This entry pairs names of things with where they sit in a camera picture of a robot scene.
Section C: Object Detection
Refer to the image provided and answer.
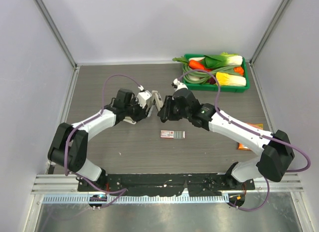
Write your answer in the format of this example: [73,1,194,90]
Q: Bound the green long beans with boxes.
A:
[184,66,241,84]

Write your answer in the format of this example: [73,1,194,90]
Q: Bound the white slotted cable duct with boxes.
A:
[42,193,229,205]

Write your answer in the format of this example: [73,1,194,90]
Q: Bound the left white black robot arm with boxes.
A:
[48,88,153,192]

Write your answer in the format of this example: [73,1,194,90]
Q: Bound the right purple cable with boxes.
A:
[171,69,312,211]

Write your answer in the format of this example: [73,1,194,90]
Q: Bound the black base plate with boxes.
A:
[77,173,255,197]

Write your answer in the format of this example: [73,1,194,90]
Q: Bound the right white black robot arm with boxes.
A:
[158,88,295,190]

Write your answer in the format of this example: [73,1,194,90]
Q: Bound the white green bok choy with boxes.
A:
[203,52,243,68]

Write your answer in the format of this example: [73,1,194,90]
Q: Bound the purple cable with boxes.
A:
[63,74,130,209]
[171,69,312,211]

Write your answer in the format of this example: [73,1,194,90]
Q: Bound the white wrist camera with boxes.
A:
[137,85,153,108]
[171,78,188,92]

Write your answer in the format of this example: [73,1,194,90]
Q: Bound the aluminium front rail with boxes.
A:
[31,173,304,195]

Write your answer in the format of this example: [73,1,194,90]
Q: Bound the green plastic tray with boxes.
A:
[181,54,250,92]

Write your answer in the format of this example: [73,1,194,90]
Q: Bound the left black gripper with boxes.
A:
[125,97,148,123]

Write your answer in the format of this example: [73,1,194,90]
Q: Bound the small orange carrot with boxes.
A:
[233,66,244,76]

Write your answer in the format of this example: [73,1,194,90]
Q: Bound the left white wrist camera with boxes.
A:
[137,85,153,108]

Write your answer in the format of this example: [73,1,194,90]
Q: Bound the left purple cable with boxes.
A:
[63,74,130,209]

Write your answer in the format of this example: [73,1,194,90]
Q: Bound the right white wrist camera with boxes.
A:
[171,78,188,92]

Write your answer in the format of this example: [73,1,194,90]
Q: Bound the yellow napa cabbage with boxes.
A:
[216,72,247,87]

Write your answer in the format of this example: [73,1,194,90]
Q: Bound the orange candy bag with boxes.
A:
[237,123,264,151]

